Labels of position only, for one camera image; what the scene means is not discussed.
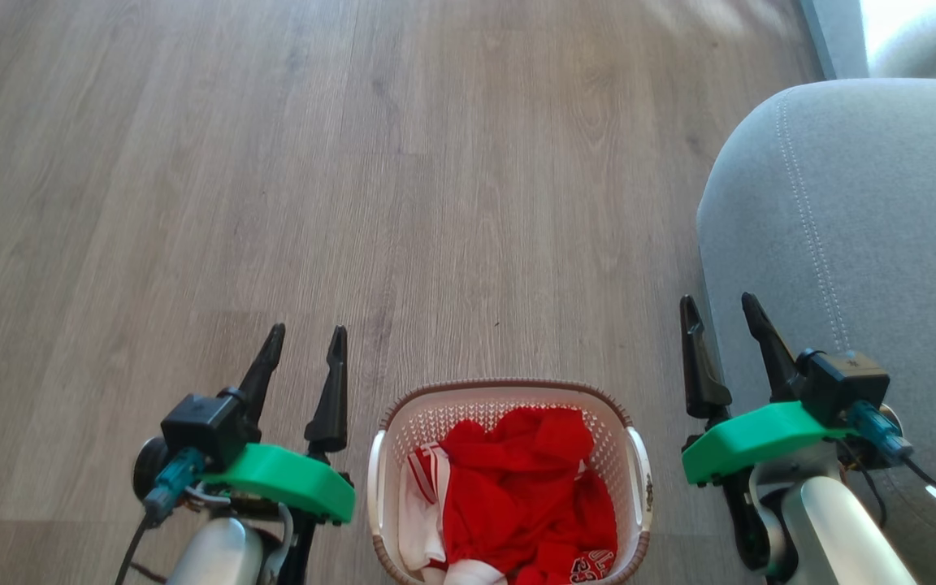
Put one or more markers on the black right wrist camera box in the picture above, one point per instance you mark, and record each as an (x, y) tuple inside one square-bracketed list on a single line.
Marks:
[(842, 386)]

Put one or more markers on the white perforated laundry basket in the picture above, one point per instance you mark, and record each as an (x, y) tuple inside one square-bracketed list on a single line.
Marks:
[(391, 479)]

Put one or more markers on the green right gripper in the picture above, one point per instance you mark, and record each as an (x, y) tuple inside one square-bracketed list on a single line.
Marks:
[(748, 439)]

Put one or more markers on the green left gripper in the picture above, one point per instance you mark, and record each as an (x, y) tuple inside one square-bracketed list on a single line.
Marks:
[(289, 479)]

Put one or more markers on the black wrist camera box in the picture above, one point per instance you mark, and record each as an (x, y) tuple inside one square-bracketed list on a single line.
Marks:
[(204, 426), (842, 386)]

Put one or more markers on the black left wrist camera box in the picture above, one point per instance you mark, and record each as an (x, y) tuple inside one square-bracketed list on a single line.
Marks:
[(204, 426)]

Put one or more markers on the white garment with red stripes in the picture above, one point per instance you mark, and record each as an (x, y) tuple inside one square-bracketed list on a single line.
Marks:
[(415, 512)]

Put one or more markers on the grey fabric sofa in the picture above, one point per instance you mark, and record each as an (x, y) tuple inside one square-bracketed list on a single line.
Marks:
[(842, 203)]

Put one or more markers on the red jersey garment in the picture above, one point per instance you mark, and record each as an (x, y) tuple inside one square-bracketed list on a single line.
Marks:
[(517, 496)]

